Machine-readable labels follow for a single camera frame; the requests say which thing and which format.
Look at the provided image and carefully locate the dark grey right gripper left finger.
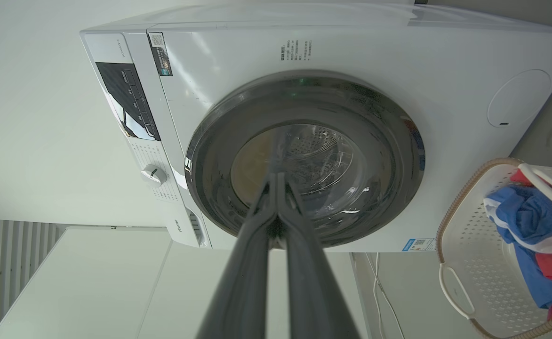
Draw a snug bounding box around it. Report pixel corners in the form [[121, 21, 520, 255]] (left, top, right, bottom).
[[196, 173, 277, 339]]

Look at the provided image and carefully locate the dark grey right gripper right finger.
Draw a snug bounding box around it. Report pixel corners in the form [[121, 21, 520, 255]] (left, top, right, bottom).
[[277, 173, 361, 339]]

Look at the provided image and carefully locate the washer door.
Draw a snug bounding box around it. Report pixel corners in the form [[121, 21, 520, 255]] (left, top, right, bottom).
[[185, 71, 425, 249]]

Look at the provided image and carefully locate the white front-load washing machine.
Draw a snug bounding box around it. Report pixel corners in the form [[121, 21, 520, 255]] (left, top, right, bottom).
[[80, 4, 552, 252]]

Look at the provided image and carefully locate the white detergent drawer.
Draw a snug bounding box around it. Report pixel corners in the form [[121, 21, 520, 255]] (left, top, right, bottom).
[[165, 207, 210, 249]]

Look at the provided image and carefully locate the blue white energy sticker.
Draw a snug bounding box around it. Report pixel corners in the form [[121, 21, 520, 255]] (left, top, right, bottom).
[[402, 238, 437, 252]]

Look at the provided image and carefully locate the stainless steel washer drum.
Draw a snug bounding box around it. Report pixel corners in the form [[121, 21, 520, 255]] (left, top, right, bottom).
[[231, 125, 392, 219]]

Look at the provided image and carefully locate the white washer control knob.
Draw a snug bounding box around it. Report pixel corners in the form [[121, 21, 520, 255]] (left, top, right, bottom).
[[141, 164, 168, 185]]

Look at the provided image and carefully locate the white cabinet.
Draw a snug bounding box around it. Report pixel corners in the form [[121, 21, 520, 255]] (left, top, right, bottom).
[[0, 226, 368, 339]]

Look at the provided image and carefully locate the white perforated laundry basket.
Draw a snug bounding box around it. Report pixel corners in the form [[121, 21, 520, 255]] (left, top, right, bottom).
[[436, 158, 552, 339]]

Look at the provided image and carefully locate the black washer display panel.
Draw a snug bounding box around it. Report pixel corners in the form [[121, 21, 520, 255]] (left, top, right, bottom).
[[96, 62, 160, 141]]

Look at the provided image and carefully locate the blue garment with white trim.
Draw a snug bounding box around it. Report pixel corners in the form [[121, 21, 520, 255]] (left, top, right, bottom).
[[484, 185, 552, 309]]

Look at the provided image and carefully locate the black rectangular label sticker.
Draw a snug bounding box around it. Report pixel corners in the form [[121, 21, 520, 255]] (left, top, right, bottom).
[[148, 32, 173, 77]]

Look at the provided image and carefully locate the white slatted panel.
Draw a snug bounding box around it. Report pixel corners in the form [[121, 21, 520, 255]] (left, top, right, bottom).
[[0, 219, 64, 339]]

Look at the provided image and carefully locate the round white filter cover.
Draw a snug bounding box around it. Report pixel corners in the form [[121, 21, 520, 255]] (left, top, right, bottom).
[[487, 70, 552, 128]]

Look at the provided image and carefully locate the thin white cable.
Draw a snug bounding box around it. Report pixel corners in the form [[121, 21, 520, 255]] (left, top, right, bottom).
[[365, 252, 406, 339]]

